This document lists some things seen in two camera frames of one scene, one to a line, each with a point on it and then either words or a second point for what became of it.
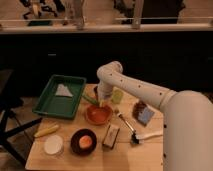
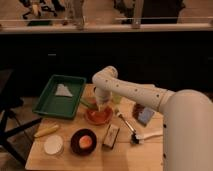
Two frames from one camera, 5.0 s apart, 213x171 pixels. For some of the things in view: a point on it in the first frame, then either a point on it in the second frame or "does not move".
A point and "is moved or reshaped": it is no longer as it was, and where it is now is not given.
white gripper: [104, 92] does not move
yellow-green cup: [117, 96] does not move
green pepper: [92, 100] is moved or reshaped
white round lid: [53, 144] does not move
